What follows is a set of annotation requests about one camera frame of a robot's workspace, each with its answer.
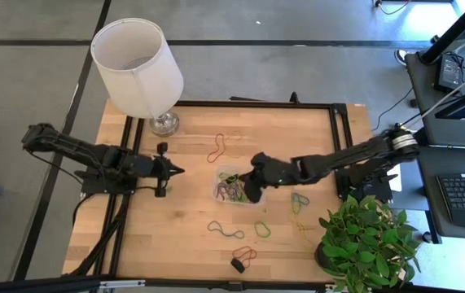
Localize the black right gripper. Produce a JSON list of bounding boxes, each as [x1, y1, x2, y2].
[[239, 152, 298, 204]]

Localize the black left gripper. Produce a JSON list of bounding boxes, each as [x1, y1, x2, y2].
[[136, 142, 186, 199]]

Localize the red rubber band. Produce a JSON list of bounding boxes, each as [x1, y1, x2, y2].
[[231, 245, 258, 269], [206, 133, 227, 164], [226, 182, 246, 200]]

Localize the teal rubber band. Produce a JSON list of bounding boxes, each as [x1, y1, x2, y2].
[[207, 220, 246, 240], [290, 191, 311, 215]]

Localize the thin yellow rubber band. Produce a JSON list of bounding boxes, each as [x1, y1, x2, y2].
[[226, 129, 245, 159], [288, 211, 318, 251]]

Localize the black wide rubber band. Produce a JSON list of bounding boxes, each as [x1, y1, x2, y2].
[[230, 257, 247, 274]]

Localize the clear plastic bin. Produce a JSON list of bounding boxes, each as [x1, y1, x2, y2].
[[213, 164, 267, 208]]

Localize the black flat bar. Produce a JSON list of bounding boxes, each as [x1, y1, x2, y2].
[[229, 95, 266, 103]]

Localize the white shade table lamp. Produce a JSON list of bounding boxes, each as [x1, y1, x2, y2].
[[90, 17, 185, 138]]

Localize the potted green plant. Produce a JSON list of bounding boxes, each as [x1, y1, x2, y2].
[[314, 194, 423, 293]]

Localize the dark grey desk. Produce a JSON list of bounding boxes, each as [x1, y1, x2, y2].
[[404, 51, 465, 148], [394, 145, 465, 242]]

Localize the person's shoe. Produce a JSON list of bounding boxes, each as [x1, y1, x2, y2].
[[393, 48, 409, 67]]

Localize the black power adapter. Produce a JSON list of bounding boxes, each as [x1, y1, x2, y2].
[[433, 54, 464, 93]]

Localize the black stand pole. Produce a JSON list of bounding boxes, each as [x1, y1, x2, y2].
[[418, 0, 465, 65]]

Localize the silver metal bracket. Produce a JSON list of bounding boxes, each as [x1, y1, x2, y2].
[[99, 279, 147, 290]]

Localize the black floor cable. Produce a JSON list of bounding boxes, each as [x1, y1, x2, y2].
[[371, 86, 415, 132], [373, 0, 413, 16]]

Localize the white cable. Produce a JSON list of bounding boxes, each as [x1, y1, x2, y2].
[[402, 72, 465, 125]]

